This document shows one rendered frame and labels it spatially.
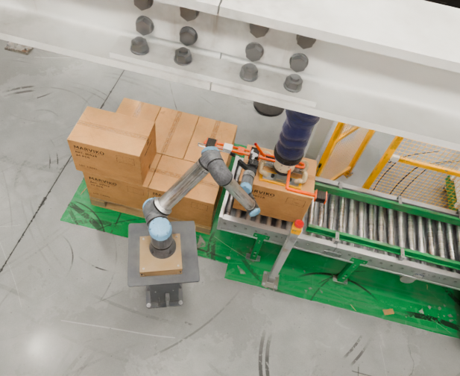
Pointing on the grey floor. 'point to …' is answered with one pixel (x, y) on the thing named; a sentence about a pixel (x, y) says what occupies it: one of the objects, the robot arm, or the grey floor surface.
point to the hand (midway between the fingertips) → (251, 153)
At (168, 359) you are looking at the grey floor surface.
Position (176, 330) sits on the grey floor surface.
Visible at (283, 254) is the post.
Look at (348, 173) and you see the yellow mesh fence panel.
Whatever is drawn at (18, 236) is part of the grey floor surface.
